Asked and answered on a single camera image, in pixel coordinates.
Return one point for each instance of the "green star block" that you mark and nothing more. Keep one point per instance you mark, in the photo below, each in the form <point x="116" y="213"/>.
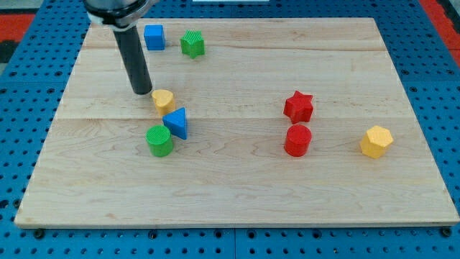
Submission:
<point x="192" y="44"/>

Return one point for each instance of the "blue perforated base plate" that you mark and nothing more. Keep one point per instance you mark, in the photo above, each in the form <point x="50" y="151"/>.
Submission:
<point x="35" y="77"/>

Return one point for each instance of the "yellow heart block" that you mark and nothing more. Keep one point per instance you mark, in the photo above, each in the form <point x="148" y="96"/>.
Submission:
<point x="164" y="101"/>

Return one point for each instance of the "green cylinder block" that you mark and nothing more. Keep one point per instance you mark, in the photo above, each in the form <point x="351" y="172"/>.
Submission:
<point x="159" y="140"/>

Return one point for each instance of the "yellow hexagon block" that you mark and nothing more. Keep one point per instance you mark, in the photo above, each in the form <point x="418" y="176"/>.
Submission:
<point x="376" y="142"/>

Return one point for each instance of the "blue cube block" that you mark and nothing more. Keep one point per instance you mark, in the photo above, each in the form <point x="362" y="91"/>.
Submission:
<point x="154" y="37"/>

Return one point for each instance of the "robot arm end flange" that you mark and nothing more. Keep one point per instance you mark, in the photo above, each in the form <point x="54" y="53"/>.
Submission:
<point x="120" y="15"/>

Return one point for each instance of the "blue triangle block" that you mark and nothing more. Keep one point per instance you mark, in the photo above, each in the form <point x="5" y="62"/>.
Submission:
<point x="177" y="123"/>

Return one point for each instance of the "red star block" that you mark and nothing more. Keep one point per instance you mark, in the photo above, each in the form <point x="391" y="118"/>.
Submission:
<point x="299" y="107"/>

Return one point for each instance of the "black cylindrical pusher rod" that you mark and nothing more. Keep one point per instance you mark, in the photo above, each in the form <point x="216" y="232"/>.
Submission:
<point x="134" y="61"/>

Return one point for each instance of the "red cylinder block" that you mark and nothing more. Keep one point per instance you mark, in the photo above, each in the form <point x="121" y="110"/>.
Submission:
<point x="297" y="140"/>

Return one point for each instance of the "light wooden board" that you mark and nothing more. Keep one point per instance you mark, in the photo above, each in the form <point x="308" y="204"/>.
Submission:
<point x="95" y="169"/>

